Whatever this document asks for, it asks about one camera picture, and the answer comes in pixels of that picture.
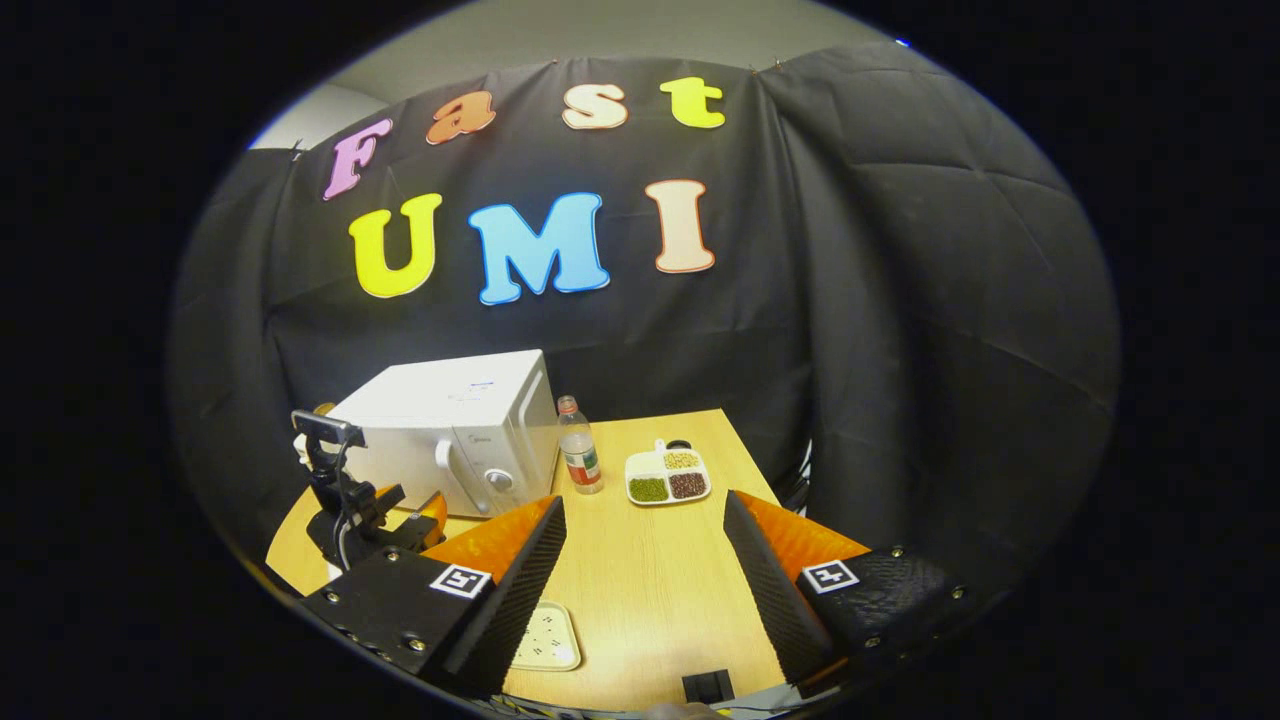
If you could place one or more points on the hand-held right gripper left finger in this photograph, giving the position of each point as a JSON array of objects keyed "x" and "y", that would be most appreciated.
[{"x": 510, "y": 600}]

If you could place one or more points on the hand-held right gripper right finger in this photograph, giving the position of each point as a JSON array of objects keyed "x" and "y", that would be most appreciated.
[{"x": 770, "y": 600}]

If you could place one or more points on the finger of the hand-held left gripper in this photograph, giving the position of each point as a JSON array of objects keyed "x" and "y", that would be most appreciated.
[{"x": 436, "y": 512}]

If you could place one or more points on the white microwave oven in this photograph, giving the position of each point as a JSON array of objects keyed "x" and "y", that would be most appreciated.
[{"x": 440, "y": 400}]

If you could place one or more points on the small black block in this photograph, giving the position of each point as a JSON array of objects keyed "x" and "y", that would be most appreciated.
[{"x": 708, "y": 687}]

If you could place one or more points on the clear plastic bottle red label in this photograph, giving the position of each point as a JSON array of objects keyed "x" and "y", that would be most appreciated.
[{"x": 580, "y": 460}]

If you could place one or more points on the white divided plate with beans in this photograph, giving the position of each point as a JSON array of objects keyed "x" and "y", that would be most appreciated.
[{"x": 650, "y": 490}]

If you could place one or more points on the black backdrop cloth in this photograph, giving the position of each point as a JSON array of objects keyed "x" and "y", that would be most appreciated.
[{"x": 950, "y": 350}]

